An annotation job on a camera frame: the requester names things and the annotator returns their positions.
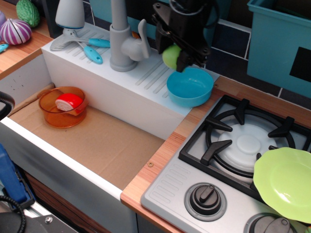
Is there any orange transparent toy pot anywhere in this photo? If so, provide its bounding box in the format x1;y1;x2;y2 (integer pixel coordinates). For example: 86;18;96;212
37;86;88;128

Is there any cardboard sheet in sink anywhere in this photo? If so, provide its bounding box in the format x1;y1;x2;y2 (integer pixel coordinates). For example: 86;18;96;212
10;93;163;190

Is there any grey spoon blue handle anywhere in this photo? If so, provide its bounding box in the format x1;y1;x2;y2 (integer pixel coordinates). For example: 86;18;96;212
63;29;103;64

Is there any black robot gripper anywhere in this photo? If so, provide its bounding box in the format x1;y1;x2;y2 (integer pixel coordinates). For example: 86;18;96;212
152;3;211;72

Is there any black stove grate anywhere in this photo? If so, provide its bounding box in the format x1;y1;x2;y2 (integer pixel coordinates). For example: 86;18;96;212
179;95;311;201

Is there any green plastic plate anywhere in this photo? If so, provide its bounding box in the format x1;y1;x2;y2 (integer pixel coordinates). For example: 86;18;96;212
253;148;311;224

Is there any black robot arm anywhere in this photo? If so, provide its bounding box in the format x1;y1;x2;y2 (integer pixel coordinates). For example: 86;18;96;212
152;0;220;72

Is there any white toy sink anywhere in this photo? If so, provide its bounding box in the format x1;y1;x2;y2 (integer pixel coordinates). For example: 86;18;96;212
0;33;211;233

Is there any white burner disc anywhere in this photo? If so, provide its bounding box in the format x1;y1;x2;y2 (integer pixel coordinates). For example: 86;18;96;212
216;115;287;173

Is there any white grey soap dispenser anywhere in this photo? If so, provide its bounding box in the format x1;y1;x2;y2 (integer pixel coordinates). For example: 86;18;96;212
55;0;85;29

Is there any teal box right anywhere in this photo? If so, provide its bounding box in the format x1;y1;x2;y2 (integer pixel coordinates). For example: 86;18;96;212
247;0;311;97

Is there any metal plate with screw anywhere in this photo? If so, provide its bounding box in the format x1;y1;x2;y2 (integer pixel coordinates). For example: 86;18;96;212
24;202;77;233

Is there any purple white toy onion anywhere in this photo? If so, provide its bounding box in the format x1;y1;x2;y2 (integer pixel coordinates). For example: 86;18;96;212
0;18;32;45

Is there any blue utensil handle left edge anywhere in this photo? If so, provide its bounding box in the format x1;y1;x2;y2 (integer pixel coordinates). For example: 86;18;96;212
0;44;9;53

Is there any black grey stove knob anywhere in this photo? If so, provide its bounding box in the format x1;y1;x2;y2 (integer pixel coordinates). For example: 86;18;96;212
184;183;227;222

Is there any red white toy food slice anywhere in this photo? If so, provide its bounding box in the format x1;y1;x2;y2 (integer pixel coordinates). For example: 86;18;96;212
55;93;83;112

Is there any blue plastic bowl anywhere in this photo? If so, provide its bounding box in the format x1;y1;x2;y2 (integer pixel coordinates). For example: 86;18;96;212
167;68;214;108

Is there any teal box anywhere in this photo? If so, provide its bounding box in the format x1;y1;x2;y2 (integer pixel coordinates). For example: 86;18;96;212
90;0;231;45
247;0;311;97

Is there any grey toy stove top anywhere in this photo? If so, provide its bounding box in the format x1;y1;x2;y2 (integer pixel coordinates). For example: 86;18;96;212
141;101;310;233

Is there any green toy vegetable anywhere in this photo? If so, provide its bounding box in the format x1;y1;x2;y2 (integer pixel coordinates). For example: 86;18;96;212
16;0;40;28

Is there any blue object lower left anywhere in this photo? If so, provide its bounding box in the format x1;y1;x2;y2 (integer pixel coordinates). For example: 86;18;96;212
0;144;35;209

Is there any teal box left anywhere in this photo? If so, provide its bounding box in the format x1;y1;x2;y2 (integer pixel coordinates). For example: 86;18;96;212
90;0;231;45

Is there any grey spatula blue handle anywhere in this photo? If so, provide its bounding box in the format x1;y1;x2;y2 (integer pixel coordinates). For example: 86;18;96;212
50;36;110;51

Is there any black curved object left edge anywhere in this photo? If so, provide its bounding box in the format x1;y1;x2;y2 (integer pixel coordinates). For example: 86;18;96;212
0;91;15;120

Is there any grey toy faucet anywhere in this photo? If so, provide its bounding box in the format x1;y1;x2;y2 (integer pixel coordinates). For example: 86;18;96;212
109;0;151;72

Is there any black braided cable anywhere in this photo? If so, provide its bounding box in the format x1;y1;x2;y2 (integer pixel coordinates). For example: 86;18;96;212
0;195;27;233

